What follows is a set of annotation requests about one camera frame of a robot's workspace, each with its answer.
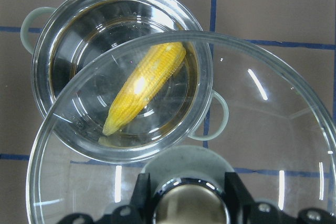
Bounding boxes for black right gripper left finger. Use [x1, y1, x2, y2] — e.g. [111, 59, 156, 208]
[130, 173, 158, 223]

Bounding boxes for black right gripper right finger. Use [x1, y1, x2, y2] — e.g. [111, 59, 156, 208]
[224, 172, 255, 223]

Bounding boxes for glass pot lid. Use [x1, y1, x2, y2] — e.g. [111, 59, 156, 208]
[27, 31, 335, 223]

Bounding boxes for yellow corn cob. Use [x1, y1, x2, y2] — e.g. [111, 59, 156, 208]
[102, 42, 186, 136]

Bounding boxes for pale green cooking pot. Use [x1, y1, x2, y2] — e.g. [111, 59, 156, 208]
[20, 0, 229, 163]

